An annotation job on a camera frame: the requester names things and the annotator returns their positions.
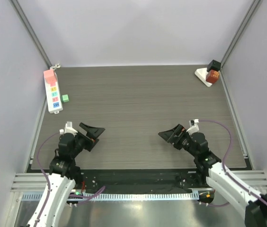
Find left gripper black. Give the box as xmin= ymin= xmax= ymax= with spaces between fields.
xmin=71 ymin=123 xmax=104 ymax=158

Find green cube plug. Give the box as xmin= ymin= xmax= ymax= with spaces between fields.
xmin=62 ymin=95 xmax=69 ymax=103

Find white power strip coloured sockets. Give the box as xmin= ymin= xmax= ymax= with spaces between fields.
xmin=44 ymin=73 xmax=63 ymax=114

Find white triangular socket base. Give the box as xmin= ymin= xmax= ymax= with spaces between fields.
xmin=195 ymin=68 xmax=212 ymax=87

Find red-brown cube plug adapter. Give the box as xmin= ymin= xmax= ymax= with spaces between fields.
xmin=206 ymin=70 xmax=220 ymax=84

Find pink cube plug adapter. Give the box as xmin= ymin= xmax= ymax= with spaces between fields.
xmin=44 ymin=69 xmax=56 ymax=84

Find black cube plug adapter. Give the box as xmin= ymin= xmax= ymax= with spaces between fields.
xmin=207 ymin=60 xmax=221 ymax=72

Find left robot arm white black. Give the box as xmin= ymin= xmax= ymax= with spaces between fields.
xmin=26 ymin=122 xmax=105 ymax=227

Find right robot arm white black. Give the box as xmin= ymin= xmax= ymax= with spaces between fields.
xmin=158 ymin=120 xmax=267 ymax=227

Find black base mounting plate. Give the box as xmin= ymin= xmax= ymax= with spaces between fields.
xmin=81 ymin=168 xmax=209 ymax=189

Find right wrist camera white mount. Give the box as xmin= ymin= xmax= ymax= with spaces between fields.
xmin=187 ymin=119 xmax=199 ymax=135

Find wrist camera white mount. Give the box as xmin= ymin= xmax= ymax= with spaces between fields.
xmin=59 ymin=122 xmax=78 ymax=136
xmin=187 ymin=119 xmax=199 ymax=135

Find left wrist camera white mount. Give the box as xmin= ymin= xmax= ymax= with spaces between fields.
xmin=59 ymin=122 xmax=78 ymax=136

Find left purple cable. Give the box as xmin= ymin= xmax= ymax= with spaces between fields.
xmin=36 ymin=132 xmax=106 ymax=227

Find purple cable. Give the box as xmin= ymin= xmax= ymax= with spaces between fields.
xmin=36 ymin=132 xmax=106 ymax=227
xmin=199 ymin=119 xmax=267 ymax=220

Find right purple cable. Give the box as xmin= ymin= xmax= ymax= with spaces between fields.
xmin=199 ymin=119 xmax=267 ymax=220

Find slotted cable duct strip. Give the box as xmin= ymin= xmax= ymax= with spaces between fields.
xmin=21 ymin=191 xmax=199 ymax=202

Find aluminium rail front frame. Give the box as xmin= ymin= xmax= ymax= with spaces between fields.
xmin=11 ymin=170 xmax=267 ymax=192

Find left aluminium frame post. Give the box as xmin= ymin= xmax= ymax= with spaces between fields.
xmin=9 ymin=0 xmax=52 ymax=68

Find aluminium frame post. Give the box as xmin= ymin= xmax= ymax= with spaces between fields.
xmin=9 ymin=0 xmax=52 ymax=68
xmin=221 ymin=0 xmax=262 ymax=68

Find right aluminium frame post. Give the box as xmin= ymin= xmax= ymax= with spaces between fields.
xmin=221 ymin=0 xmax=262 ymax=68

